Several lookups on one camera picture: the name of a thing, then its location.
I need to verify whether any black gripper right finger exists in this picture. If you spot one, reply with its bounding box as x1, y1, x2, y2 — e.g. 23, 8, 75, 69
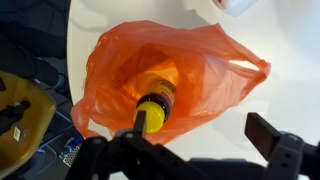
244, 112, 320, 180

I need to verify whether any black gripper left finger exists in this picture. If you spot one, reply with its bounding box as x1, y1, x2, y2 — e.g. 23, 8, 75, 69
65, 110, 215, 180

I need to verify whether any blue white packet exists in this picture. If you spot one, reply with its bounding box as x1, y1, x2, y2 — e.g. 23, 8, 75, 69
58, 133, 85, 168

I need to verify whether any pill bottle with white cap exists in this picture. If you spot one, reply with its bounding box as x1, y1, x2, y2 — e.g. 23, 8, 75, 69
211, 0, 261, 17

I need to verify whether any small black device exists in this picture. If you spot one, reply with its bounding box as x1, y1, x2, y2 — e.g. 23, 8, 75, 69
0, 99, 32, 136

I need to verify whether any orange plastic carrier bag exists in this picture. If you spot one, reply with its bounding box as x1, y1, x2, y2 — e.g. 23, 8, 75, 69
69, 20, 272, 146

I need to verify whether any dark bottle with yellow cap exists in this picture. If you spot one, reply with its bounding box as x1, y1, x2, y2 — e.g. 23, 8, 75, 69
133, 79, 177, 135

